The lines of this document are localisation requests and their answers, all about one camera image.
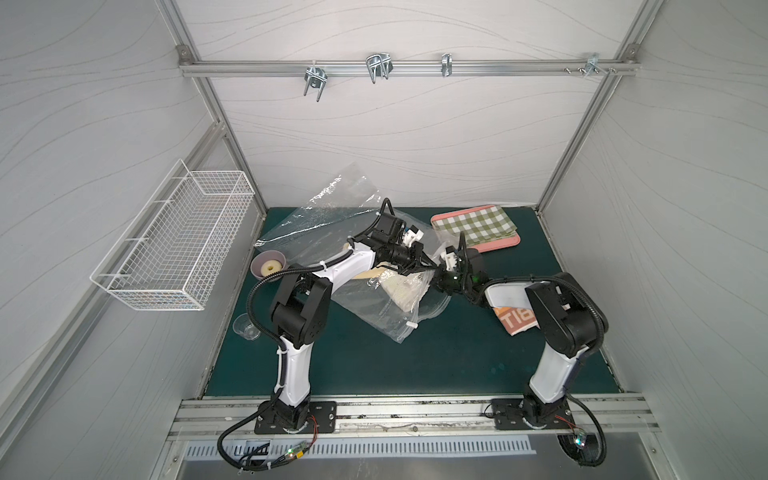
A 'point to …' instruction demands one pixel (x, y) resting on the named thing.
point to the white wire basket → (173, 247)
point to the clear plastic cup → (243, 326)
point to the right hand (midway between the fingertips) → (418, 275)
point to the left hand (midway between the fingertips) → (439, 268)
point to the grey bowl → (267, 262)
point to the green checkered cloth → (478, 225)
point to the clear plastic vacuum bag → (326, 222)
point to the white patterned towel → (404, 290)
